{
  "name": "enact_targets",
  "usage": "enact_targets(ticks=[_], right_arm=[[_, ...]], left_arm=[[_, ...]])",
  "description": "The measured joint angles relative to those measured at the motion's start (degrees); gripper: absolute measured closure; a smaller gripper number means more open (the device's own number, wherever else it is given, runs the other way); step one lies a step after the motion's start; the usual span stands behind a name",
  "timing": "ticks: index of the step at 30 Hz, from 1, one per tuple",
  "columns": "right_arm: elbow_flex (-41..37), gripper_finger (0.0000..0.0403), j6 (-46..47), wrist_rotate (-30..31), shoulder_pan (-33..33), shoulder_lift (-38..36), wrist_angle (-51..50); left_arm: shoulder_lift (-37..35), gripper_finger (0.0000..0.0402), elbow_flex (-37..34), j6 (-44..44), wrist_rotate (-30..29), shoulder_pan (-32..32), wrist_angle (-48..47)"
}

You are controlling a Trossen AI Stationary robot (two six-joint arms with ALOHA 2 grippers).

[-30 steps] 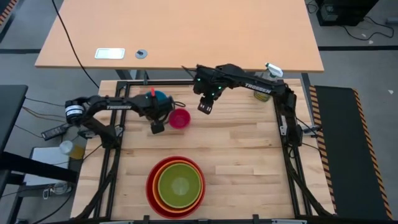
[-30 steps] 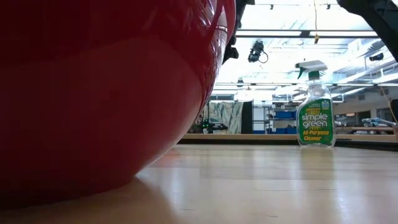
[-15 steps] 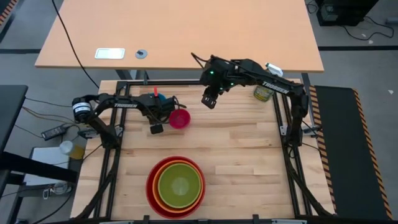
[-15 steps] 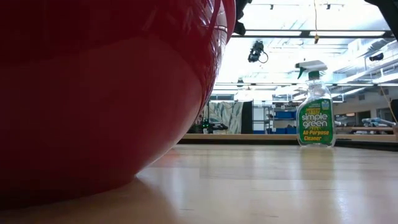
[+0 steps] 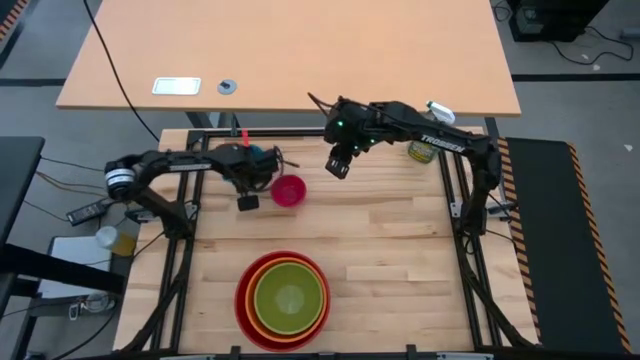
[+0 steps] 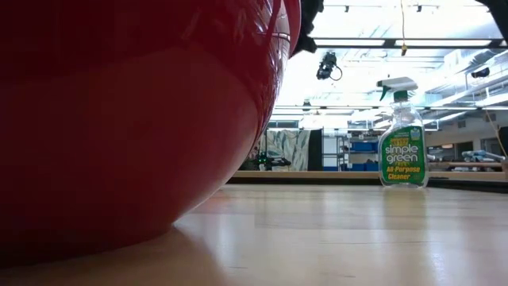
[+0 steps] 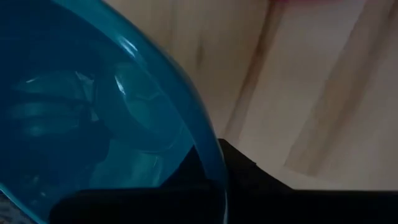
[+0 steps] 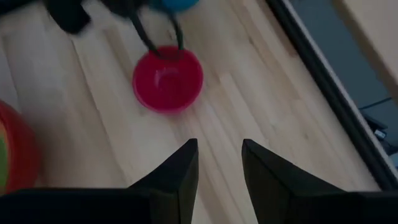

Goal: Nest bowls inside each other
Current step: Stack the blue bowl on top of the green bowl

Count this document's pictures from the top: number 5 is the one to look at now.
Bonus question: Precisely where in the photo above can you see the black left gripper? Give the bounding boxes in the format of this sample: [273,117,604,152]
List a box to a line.
[219,143,282,194]

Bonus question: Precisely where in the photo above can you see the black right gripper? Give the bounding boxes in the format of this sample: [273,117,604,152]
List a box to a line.
[324,124,374,180]

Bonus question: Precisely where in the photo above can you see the small pink bowl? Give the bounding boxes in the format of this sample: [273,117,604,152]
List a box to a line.
[270,174,308,208]

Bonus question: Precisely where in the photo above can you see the green bowl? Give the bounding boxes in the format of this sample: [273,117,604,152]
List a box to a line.
[253,262,325,336]

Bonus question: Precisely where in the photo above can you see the orange bowl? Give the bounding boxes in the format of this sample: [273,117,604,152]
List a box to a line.
[244,256,329,344]

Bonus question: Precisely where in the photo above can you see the stacked red orange green bowls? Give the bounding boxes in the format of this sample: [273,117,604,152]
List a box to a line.
[233,250,332,353]

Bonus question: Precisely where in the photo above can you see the spray cleaner bottle green label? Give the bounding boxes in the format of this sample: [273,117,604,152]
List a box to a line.
[407,99,457,165]

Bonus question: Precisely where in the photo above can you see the light wooden desk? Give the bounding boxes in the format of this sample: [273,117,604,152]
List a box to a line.
[55,0,522,118]

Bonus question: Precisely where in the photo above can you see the white desk outlet plate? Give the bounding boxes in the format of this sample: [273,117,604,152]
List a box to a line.
[151,76,203,97]

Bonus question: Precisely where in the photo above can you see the plastic bottle yellow liquid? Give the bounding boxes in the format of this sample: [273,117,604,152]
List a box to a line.
[94,225,137,258]

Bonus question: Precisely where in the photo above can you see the black power adapter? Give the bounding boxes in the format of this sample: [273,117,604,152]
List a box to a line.
[65,199,109,226]

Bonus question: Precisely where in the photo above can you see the white board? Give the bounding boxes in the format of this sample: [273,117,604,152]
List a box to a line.
[38,235,114,300]

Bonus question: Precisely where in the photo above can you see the black mat hazard stripes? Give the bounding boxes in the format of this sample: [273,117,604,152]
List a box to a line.
[497,137,634,355]

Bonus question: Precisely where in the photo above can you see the black side table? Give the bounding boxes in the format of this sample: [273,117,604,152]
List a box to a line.
[0,135,46,246]

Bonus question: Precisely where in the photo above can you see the black equipment box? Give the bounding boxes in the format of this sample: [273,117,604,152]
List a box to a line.
[507,0,611,44]

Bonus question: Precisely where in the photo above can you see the black aluminium table frame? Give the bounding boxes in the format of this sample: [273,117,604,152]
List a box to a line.
[119,127,541,360]

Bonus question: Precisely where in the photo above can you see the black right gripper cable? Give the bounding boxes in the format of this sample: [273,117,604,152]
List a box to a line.
[306,91,337,114]

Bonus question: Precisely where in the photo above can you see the long black cable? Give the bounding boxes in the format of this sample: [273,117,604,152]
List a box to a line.
[82,0,161,144]

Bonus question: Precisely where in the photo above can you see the thin black floor cable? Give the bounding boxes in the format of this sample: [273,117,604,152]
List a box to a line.
[549,24,636,67]

